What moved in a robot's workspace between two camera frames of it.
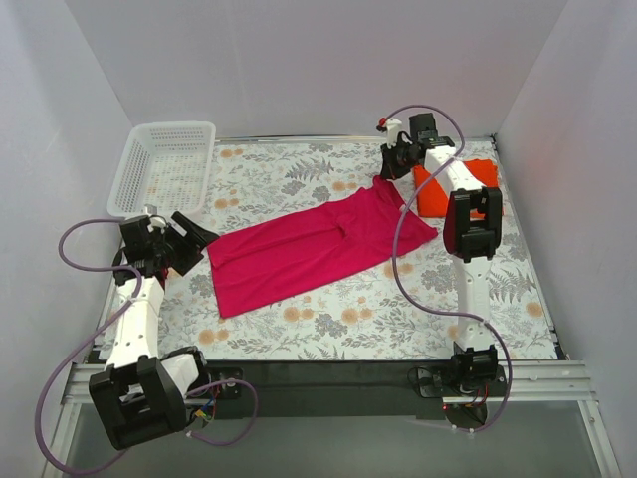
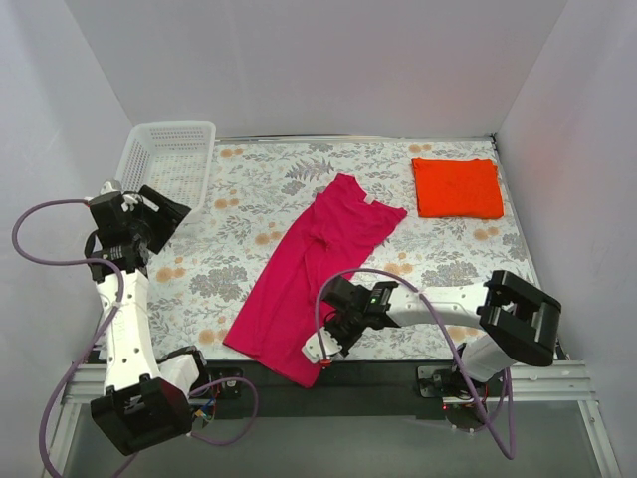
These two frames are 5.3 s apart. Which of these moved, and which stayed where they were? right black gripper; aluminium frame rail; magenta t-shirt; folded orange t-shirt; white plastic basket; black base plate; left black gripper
Moved: magenta t-shirt; right black gripper; left black gripper
Stayed: aluminium frame rail; white plastic basket; black base plate; folded orange t-shirt
